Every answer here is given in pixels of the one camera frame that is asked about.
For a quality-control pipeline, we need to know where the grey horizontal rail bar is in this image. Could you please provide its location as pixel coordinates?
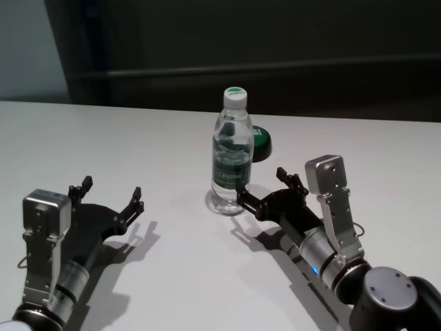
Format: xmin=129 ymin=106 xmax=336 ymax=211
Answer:
xmin=106 ymin=67 xmax=441 ymax=79

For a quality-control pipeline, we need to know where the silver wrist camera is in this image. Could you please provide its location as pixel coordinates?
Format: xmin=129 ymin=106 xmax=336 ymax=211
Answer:
xmin=305 ymin=154 xmax=367 ymax=265
xmin=21 ymin=188 xmax=72 ymax=306

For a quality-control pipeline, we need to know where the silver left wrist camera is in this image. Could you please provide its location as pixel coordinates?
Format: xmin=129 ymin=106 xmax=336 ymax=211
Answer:
xmin=21 ymin=188 xmax=72 ymax=306

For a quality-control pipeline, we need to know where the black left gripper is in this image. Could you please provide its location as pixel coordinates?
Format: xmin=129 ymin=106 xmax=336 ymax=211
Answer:
xmin=61 ymin=174 xmax=145 ymax=266

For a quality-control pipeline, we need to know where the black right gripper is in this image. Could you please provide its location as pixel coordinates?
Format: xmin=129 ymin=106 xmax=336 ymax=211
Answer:
xmin=236 ymin=167 xmax=323 ymax=239

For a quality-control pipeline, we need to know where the green YES button black base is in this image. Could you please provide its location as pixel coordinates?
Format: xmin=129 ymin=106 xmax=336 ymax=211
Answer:
xmin=251 ymin=126 xmax=274 ymax=163

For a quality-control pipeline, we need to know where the clear water bottle green label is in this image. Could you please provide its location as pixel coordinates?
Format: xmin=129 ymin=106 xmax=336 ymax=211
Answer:
xmin=209 ymin=86 xmax=255 ymax=217

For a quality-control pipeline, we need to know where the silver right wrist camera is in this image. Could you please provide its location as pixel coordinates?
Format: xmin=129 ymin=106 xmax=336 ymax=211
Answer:
xmin=305 ymin=154 xmax=367 ymax=265

